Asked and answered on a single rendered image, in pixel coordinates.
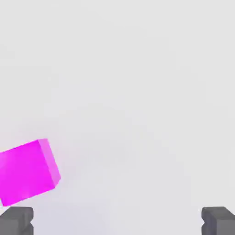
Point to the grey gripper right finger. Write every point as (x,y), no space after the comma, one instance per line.
(220,220)

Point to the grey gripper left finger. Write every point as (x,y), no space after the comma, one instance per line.
(14,220)

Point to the small magenta cube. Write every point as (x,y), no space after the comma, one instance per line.
(25,170)

